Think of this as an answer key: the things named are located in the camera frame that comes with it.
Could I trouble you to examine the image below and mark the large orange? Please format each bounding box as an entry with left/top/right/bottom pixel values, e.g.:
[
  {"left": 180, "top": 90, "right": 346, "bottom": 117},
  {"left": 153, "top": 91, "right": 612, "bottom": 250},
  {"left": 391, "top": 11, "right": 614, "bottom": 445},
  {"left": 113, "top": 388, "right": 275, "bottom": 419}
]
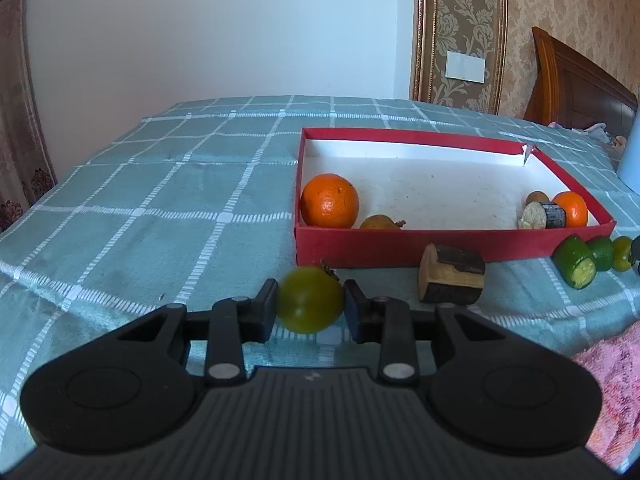
[{"left": 300, "top": 173, "right": 360, "bottom": 228}]

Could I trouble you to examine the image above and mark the small green lime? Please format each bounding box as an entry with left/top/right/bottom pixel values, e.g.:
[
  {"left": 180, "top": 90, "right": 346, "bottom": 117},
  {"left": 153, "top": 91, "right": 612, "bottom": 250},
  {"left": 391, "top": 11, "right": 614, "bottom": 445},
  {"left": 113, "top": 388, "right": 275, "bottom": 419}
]
[{"left": 586, "top": 236, "right": 617, "bottom": 271}]

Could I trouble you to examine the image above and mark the white wall switch plate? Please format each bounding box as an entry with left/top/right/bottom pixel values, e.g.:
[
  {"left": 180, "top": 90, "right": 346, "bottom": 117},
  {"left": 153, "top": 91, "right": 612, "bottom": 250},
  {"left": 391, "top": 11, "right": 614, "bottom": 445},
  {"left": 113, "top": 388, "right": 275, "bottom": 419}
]
[{"left": 445, "top": 51, "right": 486, "bottom": 84}]

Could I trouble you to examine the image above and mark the red cardboard box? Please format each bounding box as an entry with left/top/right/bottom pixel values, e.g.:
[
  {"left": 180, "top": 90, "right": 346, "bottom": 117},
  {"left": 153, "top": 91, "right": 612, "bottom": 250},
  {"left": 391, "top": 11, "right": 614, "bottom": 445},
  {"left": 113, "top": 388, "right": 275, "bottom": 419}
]
[{"left": 294, "top": 127, "right": 617, "bottom": 268}]

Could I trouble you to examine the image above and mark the small wooden log piece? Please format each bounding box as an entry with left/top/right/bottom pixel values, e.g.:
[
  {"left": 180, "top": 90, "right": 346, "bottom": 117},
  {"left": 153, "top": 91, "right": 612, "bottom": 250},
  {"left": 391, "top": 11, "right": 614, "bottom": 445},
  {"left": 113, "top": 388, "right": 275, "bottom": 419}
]
[{"left": 518, "top": 201, "right": 567, "bottom": 230}]

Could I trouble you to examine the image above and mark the patterned curtain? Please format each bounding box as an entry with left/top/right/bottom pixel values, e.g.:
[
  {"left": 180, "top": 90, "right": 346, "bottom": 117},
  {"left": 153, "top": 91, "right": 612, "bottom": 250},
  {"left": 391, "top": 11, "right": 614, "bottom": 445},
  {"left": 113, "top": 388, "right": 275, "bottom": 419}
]
[{"left": 0, "top": 0, "right": 58, "bottom": 233}]

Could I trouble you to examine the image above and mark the gold framed wallpaper panel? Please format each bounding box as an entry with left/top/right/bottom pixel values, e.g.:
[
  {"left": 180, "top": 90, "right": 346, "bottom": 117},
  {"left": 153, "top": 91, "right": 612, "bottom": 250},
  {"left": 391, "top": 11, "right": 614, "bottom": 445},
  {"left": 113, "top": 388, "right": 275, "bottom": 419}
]
[{"left": 411, "top": 0, "right": 509, "bottom": 115}]

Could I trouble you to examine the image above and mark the pale blue object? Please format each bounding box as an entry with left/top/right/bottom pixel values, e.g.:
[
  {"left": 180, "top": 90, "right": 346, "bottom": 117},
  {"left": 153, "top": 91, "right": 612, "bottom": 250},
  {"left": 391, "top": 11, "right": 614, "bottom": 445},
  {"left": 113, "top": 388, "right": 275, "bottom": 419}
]
[{"left": 616, "top": 105, "right": 640, "bottom": 192}]

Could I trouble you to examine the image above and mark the large wooden block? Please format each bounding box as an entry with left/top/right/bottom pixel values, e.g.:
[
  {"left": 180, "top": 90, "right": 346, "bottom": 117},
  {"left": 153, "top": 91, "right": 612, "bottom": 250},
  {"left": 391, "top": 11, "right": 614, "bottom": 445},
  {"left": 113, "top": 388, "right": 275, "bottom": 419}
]
[{"left": 418, "top": 243, "right": 486, "bottom": 304}]

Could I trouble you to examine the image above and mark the green cucumber piece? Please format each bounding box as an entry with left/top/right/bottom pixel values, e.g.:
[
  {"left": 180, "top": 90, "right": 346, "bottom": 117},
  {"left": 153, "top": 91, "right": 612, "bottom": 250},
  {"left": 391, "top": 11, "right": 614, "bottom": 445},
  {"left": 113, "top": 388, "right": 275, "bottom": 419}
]
[{"left": 553, "top": 234, "right": 597, "bottom": 290}]

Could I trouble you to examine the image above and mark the pink cloth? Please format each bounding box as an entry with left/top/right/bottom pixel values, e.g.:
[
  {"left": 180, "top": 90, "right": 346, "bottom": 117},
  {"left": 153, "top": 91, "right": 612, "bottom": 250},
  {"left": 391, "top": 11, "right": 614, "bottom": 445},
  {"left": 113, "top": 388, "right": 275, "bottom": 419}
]
[{"left": 547, "top": 121, "right": 626, "bottom": 148}]

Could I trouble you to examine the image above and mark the small green tomato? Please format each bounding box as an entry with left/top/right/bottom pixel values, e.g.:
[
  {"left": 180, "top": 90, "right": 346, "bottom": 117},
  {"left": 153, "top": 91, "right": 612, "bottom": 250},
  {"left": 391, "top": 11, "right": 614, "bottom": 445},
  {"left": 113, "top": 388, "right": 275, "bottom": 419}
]
[{"left": 612, "top": 236, "right": 635, "bottom": 273}]

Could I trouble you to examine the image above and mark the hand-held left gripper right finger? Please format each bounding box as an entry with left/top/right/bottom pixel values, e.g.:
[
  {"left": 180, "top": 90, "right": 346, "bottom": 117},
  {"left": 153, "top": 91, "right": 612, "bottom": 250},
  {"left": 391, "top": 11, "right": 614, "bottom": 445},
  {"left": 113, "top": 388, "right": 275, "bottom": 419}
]
[{"left": 344, "top": 280, "right": 506, "bottom": 386}]

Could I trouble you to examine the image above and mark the brown round fruit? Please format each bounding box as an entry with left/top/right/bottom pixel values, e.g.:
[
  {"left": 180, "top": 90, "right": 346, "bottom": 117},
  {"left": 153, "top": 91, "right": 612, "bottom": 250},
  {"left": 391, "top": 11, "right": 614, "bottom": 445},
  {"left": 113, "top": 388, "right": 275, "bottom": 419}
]
[{"left": 359, "top": 214, "right": 407, "bottom": 230}]

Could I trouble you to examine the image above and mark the small orange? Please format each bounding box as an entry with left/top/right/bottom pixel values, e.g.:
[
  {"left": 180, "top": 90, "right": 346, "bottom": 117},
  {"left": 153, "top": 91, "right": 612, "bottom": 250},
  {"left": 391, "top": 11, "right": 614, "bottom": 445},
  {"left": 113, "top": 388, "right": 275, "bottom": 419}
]
[{"left": 552, "top": 191, "right": 589, "bottom": 228}]

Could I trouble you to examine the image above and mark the pink towel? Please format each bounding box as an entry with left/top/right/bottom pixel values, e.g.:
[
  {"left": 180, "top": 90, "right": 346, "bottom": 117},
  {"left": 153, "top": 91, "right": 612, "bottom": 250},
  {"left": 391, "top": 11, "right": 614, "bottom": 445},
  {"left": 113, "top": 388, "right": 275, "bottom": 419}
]
[{"left": 571, "top": 321, "right": 640, "bottom": 476}]

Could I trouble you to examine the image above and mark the wooden headboard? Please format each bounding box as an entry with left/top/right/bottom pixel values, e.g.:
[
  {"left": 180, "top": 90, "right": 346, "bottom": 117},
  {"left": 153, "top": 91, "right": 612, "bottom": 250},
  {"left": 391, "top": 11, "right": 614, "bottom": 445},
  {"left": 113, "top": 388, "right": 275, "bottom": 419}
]
[{"left": 522, "top": 26, "right": 639, "bottom": 131}]

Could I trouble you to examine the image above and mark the large green tomato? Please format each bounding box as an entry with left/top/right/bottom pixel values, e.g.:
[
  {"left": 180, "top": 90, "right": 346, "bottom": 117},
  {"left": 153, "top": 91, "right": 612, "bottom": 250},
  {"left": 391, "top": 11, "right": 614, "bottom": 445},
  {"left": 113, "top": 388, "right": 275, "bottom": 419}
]
[{"left": 276, "top": 260, "right": 346, "bottom": 335}]

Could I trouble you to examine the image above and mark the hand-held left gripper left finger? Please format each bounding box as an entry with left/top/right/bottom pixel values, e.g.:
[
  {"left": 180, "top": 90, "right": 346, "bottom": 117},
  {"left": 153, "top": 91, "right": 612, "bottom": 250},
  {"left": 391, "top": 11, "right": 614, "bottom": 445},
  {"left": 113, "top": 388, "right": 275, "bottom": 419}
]
[{"left": 117, "top": 278, "right": 279, "bottom": 387}]

